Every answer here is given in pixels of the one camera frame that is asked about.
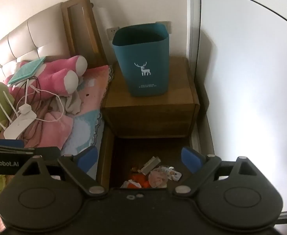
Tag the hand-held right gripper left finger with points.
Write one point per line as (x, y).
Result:
(88, 158)

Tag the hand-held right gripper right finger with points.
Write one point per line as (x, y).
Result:
(191, 160)

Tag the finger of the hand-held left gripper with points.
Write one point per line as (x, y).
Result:
(10, 143)

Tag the pale stick snack packet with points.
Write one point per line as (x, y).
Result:
(149, 164)

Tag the teal bin with deer print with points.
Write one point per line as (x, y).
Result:
(143, 53)

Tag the white router with antennas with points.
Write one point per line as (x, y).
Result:
(18, 124)

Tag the white printed wrapper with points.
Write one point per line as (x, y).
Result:
(172, 175)

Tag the crumpled pinkish tissue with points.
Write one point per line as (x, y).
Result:
(158, 178)

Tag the pink cloth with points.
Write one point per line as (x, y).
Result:
(52, 129)

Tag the white paper scrap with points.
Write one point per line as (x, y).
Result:
(127, 184)

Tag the grey-white cloth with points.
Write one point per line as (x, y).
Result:
(72, 102)

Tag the wooden nightstand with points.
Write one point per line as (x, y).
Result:
(119, 98)

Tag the patterned pink blanket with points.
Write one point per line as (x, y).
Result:
(92, 88)

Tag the teal cloth pad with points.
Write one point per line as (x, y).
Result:
(28, 69)

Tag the pink plush toy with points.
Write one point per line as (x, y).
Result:
(55, 68)

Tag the white door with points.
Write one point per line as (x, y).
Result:
(243, 78)

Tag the beige padded headboard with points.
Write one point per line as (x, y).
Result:
(18, 36)

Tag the wooden bed frame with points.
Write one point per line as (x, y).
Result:
(104, 156)

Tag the white wall socket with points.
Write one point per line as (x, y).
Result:
(111, 33)

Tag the wooden headboard post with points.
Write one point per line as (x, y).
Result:
(89, 29)

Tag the white wall switch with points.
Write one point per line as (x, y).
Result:
(168, 25)

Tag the grey door frame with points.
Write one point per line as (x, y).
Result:
(193, 17)

